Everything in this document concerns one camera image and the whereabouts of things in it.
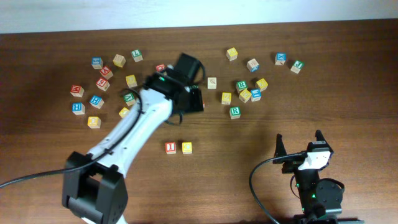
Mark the green r block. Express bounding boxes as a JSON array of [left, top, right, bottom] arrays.
[[236, 80, 248, 93], [229, 106, 241, 119]]

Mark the yellow C block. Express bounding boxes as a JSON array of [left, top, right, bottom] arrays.
[[182, 142, 193, 154]]

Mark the red I block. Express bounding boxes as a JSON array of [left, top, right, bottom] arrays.
[[165, 142, 177, 154]]

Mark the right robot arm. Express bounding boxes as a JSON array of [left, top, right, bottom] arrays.
[[273, 130, 364, 224]]

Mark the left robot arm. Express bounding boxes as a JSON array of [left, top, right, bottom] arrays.
[[62, 54, 205, 223]]

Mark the red Q block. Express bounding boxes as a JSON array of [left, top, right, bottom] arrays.
[[155, 64, 165, 72]]

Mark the plain picture block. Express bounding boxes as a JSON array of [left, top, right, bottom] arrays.
[[207, 77, 217, 90]]

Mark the yellow block centre right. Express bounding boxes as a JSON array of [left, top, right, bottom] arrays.
[[221, 92, 232, 105]]

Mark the yellow block top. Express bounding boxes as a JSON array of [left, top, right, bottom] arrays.
[[226, 47, 238, 61]]

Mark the green L block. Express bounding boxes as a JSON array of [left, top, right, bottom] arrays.
[[131, 49, 143, 62]]

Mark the yellow block upper left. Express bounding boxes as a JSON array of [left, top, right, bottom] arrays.
[[126, 75, 137, 88]]

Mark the blue picture block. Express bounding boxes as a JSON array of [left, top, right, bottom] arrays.
[[251, 89, 262, 101]]

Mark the green V block left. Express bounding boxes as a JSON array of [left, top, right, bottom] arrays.
[[123, 93, 136, 106]]

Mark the yellow block by R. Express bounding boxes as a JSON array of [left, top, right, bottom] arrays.
[[239, 89, 252, 103]]

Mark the wooden block blue side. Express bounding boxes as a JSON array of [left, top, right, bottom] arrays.
[[246, 58, 259, 72]]

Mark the plain wooden block left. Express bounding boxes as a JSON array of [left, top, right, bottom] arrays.
[[113, 54, 126, 68]]

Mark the green J block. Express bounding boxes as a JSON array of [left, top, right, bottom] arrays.
[[290, 60, 305, 74]]

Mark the yellow O block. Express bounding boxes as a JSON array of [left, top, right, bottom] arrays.
[[119, 107, 130, 118]]

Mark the red A block left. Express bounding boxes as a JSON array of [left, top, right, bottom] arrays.
[[99, 66, 113, 80]]

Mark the red 6 block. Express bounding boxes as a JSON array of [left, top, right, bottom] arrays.
[[96, 78, 110, 91]]

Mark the blue X block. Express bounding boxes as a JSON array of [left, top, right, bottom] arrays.
[[275, 52, 287, 65]]

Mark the blue S block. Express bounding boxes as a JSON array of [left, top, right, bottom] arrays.
[[91, 57, 103, 70]]

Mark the blue H block tilted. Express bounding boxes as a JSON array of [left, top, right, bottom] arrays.
[[90, 95, 104, 109]]

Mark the yellow block bottom left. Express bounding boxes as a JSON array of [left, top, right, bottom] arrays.
[[87, 116, 101, 129]]

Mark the red M block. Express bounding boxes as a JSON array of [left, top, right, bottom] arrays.
[[70, 85, 84, 98]]

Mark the blue H block left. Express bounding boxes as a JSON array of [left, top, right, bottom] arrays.
[[72, 103, 85, 115]]

